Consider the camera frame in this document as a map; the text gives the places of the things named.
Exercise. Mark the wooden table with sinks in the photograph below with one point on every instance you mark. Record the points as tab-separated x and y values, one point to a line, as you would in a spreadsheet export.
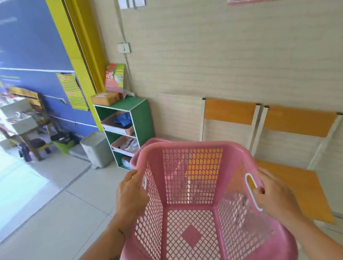
21	121

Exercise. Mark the green shelf cabinet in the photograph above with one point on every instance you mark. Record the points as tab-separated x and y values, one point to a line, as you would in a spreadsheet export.
136	128

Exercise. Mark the green bucket with black bag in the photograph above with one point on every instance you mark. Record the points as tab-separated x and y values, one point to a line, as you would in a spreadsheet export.
63	141

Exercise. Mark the white wall switch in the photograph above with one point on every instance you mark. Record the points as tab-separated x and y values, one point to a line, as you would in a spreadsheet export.
124	48

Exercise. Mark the person's left thumb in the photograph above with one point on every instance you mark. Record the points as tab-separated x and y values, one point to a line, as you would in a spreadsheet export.
136	175

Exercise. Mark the person's left hand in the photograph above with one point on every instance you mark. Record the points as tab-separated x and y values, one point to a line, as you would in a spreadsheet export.
129	197

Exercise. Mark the blue glass door panel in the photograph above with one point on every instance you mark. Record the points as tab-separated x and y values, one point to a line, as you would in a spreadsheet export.
22	56

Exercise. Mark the pink tray with clear bags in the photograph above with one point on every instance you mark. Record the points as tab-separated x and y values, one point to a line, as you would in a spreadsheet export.
125	144

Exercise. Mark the brown cardboard box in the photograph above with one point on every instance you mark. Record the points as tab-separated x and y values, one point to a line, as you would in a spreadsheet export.
104	98

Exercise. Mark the pink plastic laundry basket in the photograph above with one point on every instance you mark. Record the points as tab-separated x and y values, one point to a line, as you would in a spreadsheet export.
194	209
145	152

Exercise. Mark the pink tray with blue cloth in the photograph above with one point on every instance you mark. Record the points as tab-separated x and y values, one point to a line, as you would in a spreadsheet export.
118	122

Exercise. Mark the person's left forearm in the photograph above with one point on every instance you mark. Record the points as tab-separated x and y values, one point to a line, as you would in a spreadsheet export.
96	253

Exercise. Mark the grey pedal bin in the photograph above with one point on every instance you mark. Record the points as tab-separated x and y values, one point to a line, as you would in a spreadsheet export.
96	149

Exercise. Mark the yellow door frame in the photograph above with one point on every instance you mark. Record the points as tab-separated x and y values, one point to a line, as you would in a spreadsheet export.
80	46

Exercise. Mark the red and green carton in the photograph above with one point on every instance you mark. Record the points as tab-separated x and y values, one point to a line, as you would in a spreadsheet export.
115	76

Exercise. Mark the orange chair with white frame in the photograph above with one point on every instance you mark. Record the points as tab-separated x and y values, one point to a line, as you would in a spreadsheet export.
227	117
301	160

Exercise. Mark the person's right forearm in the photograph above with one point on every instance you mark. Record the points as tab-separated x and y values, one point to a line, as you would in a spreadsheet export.
322	238

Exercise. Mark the person's right hand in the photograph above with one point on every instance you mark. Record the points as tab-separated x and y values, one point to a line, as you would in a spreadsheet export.
274	196

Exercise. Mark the person's right thumb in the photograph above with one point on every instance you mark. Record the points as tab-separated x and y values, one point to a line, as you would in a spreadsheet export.
263	175

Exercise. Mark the yellow notice sheet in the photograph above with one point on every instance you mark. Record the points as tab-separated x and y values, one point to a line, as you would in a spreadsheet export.
72	91

